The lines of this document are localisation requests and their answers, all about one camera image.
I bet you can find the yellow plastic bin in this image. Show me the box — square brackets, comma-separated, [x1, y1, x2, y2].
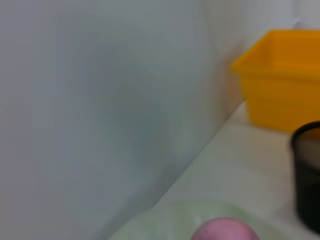
[231, 29, 320, 134]

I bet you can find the pink peach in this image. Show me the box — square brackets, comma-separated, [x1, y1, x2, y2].
[191, 216, 259, 240]

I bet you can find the black mesh pen holder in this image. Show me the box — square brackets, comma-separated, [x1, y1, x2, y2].
[290, 121, 320, 232]

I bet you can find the pale green glass fruit bowl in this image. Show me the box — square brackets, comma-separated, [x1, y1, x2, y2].
[107, 199, 278, 240]

